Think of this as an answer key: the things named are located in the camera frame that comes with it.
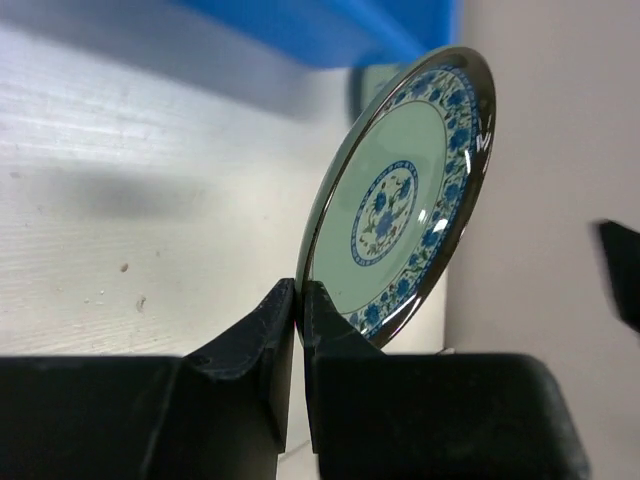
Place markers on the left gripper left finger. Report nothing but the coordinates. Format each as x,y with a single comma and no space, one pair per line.
220,412

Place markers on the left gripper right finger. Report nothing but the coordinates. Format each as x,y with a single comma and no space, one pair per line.
374,415

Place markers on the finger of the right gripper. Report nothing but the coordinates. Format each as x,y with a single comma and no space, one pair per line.
620,246

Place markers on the blue plastic bin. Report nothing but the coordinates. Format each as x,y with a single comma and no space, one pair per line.
342,33

